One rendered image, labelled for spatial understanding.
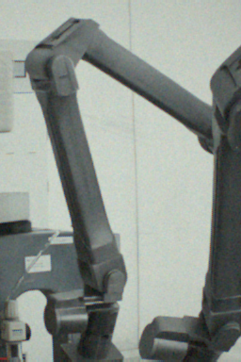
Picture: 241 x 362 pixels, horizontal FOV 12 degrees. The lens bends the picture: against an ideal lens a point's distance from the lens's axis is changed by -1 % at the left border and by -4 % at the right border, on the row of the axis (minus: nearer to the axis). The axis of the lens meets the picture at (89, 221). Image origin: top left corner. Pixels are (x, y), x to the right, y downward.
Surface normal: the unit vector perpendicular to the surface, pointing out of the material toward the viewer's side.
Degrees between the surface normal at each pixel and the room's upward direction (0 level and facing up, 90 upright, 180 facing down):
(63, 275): 90
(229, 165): 127
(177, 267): 90
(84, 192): 101
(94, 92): 90
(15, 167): 90
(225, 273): 121
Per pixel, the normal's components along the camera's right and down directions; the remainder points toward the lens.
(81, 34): 0.44, 0.20
